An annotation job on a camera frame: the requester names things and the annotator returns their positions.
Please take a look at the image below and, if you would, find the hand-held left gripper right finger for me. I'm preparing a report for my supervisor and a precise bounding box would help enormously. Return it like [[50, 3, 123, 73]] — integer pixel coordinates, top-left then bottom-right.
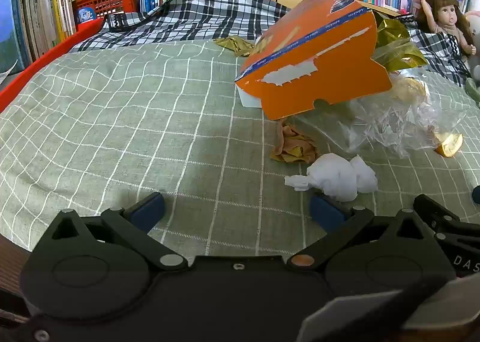
[[287, 194, 443, 271]]

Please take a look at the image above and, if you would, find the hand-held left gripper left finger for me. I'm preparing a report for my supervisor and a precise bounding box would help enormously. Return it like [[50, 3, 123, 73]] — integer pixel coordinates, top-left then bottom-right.
[[49, 192, 188, 271]]

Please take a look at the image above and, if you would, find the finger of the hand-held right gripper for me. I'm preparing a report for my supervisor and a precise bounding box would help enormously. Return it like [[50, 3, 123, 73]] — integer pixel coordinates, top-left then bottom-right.
[[412, 194, 480, 244]]

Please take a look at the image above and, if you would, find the white tissue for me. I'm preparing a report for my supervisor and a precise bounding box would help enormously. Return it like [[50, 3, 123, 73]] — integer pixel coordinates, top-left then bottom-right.
[[284, 153, 379, 202]]

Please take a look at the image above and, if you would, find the small gold foil wrapper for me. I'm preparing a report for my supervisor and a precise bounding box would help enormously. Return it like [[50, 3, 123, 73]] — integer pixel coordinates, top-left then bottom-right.
[[214, 35, 256, 58]]

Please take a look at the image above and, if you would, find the row of worn grey books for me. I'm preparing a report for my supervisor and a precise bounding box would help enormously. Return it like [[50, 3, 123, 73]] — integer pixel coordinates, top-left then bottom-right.
[[15, 0, 77, 76]]

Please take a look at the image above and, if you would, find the crumpled orange brown wrapper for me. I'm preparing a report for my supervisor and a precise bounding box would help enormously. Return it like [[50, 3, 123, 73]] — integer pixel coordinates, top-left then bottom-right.
[[271, 123, 319, 164]]

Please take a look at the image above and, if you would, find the green checked blanket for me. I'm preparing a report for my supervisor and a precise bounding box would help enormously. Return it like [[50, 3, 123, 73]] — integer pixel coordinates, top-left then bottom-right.
[[0, 38, 480, 257]]

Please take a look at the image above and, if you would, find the clear plastic bag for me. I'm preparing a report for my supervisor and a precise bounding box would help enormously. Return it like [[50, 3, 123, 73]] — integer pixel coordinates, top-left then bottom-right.
[[343, 76, 467, 158]]

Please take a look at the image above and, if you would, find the pale yellow wrapper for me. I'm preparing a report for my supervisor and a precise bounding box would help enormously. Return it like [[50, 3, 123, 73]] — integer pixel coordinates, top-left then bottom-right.
[[392, 78, 428, 103]]

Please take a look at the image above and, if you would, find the green plush toy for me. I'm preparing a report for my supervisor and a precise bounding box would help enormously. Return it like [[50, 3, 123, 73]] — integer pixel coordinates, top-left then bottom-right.
[[465, 78, 480, 102]]

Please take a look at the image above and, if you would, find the orange cardboard box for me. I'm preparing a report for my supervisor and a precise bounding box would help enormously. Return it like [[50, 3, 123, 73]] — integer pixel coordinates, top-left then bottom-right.
[[234, 0, 393, 121]]

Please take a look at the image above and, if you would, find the large gold foil wrapper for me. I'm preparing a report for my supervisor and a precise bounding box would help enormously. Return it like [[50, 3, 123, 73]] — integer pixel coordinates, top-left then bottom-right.
[[373, 12, 428, 73]]

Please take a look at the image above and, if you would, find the pink white plush toy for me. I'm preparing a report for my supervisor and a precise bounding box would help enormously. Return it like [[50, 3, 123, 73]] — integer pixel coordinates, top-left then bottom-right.
[[466, 10, 480, 65]]

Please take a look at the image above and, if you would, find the glossy paper sheet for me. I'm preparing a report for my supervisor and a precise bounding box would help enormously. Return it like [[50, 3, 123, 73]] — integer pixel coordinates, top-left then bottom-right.
[[0, 60, 18, 85]]

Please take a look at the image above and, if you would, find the black white plaid cloth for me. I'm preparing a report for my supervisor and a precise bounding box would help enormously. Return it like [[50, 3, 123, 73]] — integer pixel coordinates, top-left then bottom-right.
[[69, 0, 474, 85]]

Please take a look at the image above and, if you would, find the brown haired doll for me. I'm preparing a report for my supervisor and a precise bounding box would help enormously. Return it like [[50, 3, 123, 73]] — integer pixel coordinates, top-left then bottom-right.
[[416, 0, 478, 62]]

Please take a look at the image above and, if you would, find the blue round tin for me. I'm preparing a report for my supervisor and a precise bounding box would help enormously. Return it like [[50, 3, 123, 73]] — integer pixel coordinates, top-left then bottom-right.
[[75, 7, 97, 24]]

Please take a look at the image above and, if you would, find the large blue hardcover book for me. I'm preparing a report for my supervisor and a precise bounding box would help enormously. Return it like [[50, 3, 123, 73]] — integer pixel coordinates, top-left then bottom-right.
[[0, 0, 24, 75]]

